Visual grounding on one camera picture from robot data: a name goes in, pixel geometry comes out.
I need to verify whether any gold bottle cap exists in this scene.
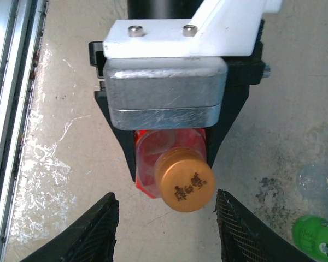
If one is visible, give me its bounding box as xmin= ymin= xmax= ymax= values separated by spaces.
xmin=154 ymin=147 xmax=217 ymax=214

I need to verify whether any aluminium front frame rail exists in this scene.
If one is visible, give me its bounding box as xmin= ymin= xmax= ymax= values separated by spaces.
xmin=0 ymin=0 xmax=49 ymax=262

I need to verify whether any green plastic bottle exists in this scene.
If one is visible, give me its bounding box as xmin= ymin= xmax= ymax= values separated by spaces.
xmin=292 ymin=215 xmax=328 ymax=262

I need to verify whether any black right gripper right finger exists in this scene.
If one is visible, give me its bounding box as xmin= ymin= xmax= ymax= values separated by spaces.
xmin=215 ymin=188 xmax=315 ymax=262

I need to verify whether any clear bottle blue label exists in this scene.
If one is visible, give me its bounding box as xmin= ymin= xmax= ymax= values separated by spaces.
xmin=297 ymin=163 xmax=328 ymax=203

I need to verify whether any red label plastic bottle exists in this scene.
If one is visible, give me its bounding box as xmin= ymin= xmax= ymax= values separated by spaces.
xmin=133 ymin=128 xmax=209 ymax=200

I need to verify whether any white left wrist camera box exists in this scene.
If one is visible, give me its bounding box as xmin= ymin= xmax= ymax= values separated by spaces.
xmin=102 ymin=0 xmax=284 ymax=132

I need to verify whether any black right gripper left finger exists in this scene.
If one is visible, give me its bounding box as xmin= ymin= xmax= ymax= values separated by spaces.
xmin=20 ymin=192 xmax=120 ymax=262

